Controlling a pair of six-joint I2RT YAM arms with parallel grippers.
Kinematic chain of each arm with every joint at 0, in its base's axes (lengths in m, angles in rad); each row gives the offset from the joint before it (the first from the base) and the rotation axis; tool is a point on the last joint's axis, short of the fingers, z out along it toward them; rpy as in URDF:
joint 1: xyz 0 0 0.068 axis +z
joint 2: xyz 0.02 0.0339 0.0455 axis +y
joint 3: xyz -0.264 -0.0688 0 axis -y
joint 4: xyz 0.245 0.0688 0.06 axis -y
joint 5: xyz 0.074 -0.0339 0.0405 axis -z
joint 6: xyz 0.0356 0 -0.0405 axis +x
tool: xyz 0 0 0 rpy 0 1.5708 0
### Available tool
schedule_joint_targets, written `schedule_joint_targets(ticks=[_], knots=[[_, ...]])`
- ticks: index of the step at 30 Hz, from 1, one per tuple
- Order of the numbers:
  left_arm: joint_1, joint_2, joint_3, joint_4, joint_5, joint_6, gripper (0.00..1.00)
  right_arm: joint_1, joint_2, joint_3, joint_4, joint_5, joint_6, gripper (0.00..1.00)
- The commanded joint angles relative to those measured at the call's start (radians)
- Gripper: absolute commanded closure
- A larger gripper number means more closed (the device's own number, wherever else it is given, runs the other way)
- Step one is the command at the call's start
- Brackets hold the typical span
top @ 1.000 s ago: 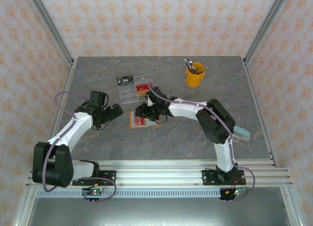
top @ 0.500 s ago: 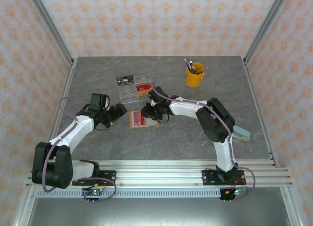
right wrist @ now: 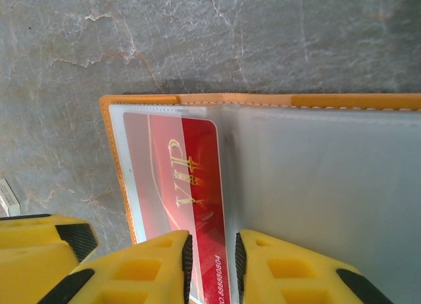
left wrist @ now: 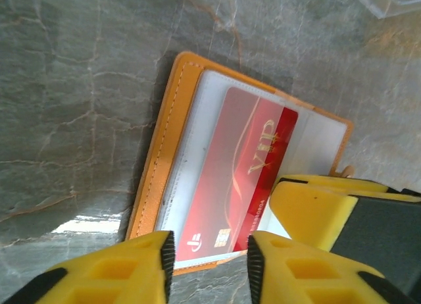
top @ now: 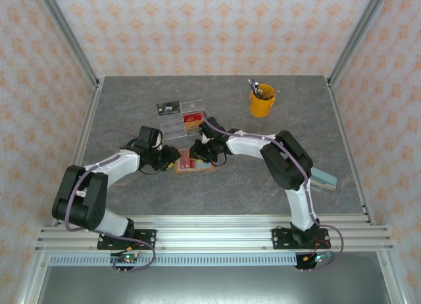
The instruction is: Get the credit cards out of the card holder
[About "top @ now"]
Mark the orange leather card holder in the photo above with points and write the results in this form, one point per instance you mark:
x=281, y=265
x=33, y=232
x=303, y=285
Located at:
x=194, y=166

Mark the red card white print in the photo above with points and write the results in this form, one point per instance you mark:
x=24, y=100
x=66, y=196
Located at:
x=185, y=161

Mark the clear acrylic card stand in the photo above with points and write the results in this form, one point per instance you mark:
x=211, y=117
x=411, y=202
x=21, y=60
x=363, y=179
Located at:
x=171, y=126

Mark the black card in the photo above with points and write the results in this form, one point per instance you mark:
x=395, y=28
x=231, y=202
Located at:
x=176, y=111

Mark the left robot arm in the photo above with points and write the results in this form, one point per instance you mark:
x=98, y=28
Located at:
x=115, y=166

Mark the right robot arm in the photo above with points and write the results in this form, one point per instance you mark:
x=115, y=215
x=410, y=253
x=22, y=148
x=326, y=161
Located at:
x=301, y=208

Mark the gold brown card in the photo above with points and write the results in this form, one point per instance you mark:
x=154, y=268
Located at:
x=192, y=126

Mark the red card gold print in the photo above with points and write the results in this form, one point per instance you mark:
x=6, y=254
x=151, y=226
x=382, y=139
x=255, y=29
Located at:
x=193, y=118

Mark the yellow metal pen bucket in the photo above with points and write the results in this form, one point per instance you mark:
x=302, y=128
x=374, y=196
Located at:
x=261, y=108

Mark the white grey pen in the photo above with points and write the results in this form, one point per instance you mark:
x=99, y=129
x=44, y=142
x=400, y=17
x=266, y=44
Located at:
x=258, y=91

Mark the dark blue pen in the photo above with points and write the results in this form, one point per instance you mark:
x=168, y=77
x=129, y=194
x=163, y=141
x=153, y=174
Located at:
x=251, y=86

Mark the thin brown pencil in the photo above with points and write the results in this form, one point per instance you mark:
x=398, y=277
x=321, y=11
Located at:
x=271, y=94

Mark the teal topped rectangular block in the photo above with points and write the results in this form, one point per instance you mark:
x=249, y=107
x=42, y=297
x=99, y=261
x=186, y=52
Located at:
x=325, y=179

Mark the grey sheet metal panel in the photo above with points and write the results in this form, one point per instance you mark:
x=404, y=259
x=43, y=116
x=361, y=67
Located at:
x=213, y=287

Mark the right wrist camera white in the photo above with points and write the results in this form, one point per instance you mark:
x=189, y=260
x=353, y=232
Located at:
x=205, y=139

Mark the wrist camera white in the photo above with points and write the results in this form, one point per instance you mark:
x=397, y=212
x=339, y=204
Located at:
x=159, y=141
x=205, y=139

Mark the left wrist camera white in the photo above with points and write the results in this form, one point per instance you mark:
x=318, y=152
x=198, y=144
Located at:
x=159, y=141

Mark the aluminium table side rail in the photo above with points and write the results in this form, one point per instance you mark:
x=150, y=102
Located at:
x=91, y=113
x=349, y=152

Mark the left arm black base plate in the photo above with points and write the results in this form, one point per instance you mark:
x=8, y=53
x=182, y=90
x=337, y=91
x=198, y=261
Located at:
x=148, y=239

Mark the aluminium mounting rail frame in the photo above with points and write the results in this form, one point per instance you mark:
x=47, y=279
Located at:
x=213, y=238

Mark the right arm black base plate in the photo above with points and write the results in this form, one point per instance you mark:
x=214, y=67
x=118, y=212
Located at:
x=279, y=239

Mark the aluminium frame corner post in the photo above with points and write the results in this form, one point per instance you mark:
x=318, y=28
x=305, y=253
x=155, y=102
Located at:
x=68, y=34
x=356, y=34

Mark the aluminium lower frame rail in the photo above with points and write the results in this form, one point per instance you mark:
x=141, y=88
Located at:
x=33, y=277
x=391, y=277

